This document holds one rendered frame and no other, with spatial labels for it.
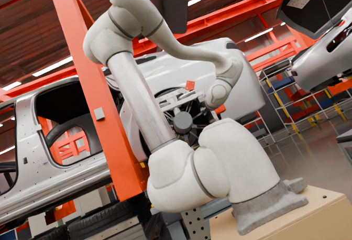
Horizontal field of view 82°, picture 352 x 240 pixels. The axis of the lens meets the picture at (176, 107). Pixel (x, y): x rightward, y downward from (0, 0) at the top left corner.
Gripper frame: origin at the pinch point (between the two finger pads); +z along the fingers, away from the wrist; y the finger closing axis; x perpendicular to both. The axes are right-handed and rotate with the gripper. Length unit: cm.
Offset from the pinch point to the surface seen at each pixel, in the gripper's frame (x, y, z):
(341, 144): -54, 68, -2
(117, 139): 8, -65, 10
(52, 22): 681, -285, 571
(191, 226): -54, -38, -17
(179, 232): -68, -50, 30
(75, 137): 224, -377, 684
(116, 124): 19, -62, 10
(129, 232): -51, -79, 18
